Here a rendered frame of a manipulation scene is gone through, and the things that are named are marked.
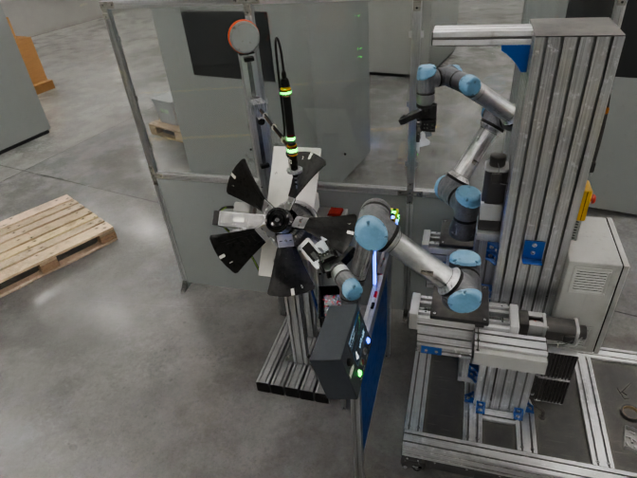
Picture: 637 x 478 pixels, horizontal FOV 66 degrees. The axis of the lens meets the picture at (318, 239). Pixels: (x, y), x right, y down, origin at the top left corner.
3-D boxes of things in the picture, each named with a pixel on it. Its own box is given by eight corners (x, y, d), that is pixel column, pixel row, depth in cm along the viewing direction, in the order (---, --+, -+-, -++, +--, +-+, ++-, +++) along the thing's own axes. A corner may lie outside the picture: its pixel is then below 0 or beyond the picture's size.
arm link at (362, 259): (368, 183, 184) (342, 278, 214) (363, 197, 175) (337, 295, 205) (397, 191, 183) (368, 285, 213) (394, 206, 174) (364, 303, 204)
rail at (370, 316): (384, 254, 271) (384, 243, 267) (391, 255, 270) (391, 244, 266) (349, 384, 201) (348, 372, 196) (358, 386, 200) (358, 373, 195)
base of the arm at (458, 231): (481, 225, 242) (482, 208, 237) (480, 243, 231) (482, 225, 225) (448, 223, 246) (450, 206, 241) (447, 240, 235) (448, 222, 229)
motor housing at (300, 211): (271, 247, 255) (262, 245, 243) (276, 203, 257) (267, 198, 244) (314, 250, 249) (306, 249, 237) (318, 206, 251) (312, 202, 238)
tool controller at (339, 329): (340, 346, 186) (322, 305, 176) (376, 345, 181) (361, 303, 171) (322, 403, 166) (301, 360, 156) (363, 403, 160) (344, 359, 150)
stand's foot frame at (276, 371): (289, 320, 346) (287, 311, 342) (351, 328, 335) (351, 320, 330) (257, 391, 298) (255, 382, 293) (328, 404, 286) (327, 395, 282)
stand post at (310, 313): (307, 339, 330) (288, 189, 264) (319, 341, 327) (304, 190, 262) (305, 344, 326) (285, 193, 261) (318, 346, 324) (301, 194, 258)
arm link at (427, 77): (442, 65, 197) (424, 69, 195) (440, 93, 203) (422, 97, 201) (430, 62, 203) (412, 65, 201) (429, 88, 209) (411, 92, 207)
